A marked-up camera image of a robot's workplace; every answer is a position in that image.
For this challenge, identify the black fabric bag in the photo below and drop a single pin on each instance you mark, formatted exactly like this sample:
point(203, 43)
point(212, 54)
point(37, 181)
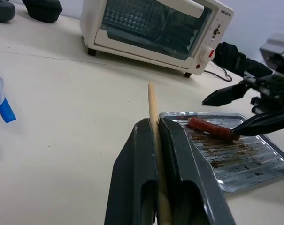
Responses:
point(233, 57)

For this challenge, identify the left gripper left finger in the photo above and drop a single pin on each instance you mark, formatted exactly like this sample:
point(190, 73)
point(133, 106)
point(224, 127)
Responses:
point(132, 168)

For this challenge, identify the red-brown sausage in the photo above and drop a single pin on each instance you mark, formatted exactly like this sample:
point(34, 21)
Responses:
point(209, 128)

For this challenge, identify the clear bottle with blue cap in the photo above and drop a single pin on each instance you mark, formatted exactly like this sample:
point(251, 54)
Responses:
point(4, 109)

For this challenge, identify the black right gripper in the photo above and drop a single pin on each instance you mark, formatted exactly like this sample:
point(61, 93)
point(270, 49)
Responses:
point(275, 93)

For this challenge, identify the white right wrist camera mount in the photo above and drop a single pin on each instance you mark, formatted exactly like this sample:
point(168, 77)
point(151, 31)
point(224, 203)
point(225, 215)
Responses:
point(278, 51)

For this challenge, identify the white toaster oven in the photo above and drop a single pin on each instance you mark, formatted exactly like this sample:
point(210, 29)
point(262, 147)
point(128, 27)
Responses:
point(151, 30)

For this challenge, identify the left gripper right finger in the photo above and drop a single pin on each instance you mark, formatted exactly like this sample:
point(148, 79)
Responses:
point(188, 178)

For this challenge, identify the wooden skewer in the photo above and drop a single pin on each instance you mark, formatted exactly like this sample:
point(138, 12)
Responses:
point(153, 105)

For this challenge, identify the black rounded case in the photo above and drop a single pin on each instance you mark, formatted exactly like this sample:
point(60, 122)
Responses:
point(43, 10)

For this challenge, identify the dark grey rounded case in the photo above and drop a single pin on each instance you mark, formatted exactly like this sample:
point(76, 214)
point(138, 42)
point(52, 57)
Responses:
point(2, 9)

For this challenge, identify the silver metal baking tray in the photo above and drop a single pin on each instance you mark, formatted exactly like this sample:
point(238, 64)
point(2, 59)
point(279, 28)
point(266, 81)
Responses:
point(240, 161)

